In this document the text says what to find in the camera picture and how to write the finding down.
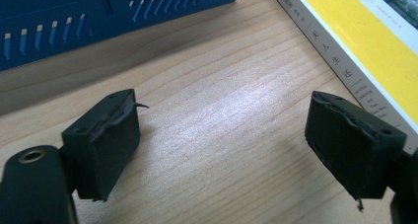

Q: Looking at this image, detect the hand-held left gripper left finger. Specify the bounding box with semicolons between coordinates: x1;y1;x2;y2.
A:
61;88;150;203

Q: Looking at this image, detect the yellow and white book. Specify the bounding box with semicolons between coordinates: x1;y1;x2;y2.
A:
266;0;418;155

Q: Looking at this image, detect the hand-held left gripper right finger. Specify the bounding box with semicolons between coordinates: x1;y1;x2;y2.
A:
304;91;408;213

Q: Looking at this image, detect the blue slotted file box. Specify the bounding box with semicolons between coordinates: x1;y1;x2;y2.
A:
0;0;242;72

